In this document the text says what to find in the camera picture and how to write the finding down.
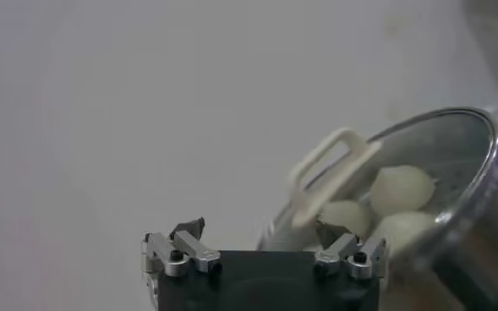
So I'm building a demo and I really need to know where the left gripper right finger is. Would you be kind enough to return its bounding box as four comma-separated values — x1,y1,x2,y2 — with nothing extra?
315,222,387,281

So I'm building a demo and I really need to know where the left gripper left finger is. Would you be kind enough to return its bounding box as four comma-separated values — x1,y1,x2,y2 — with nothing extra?
140,217,223,278

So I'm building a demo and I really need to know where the white steamed baozi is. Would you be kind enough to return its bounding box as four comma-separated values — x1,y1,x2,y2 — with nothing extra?
373,210,438,254
318,199,375,240
369,164,438,216

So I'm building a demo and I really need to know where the glass pot lid cream handle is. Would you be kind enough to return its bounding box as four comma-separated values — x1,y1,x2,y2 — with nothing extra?
256,107,498,254

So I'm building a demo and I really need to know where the stainless steel steamer basket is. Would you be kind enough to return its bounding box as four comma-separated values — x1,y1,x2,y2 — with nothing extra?
383,134,498,311

